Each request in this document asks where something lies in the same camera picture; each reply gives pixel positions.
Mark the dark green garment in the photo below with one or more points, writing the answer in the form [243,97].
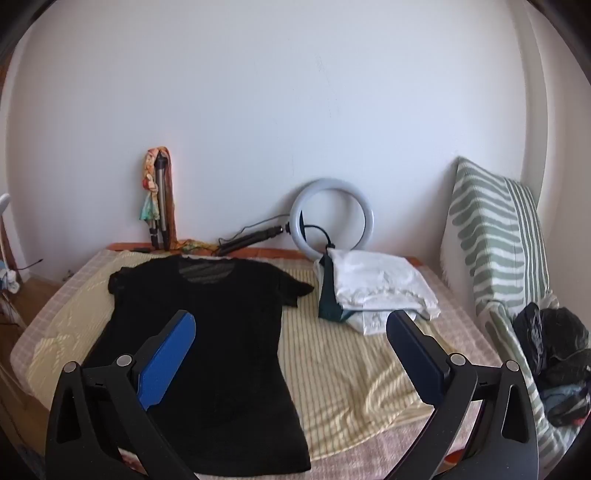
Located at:
[328,295]

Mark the green striped pillow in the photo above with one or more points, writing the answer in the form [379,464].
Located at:
[489,240]

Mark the yellow striped bed sheet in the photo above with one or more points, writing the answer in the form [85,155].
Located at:
[32,332]

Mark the black t-shirt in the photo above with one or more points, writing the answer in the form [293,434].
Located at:
[217,332]

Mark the colourful patterned scarf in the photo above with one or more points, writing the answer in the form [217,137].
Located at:
[148,184]

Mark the black plastic bag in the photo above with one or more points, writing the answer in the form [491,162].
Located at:
[549,341]

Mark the pile of white clothes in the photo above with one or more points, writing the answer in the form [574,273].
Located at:
[378,281]

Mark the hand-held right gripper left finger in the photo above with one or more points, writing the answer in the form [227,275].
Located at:
[168,355]

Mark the dark blue cloth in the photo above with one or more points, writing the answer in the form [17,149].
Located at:
[561,399]

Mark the silver tripod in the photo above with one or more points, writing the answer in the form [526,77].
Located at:
[160,203]

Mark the white desk lamp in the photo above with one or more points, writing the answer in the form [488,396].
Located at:
[3,199]

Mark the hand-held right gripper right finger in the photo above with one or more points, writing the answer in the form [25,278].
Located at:
[415,364]

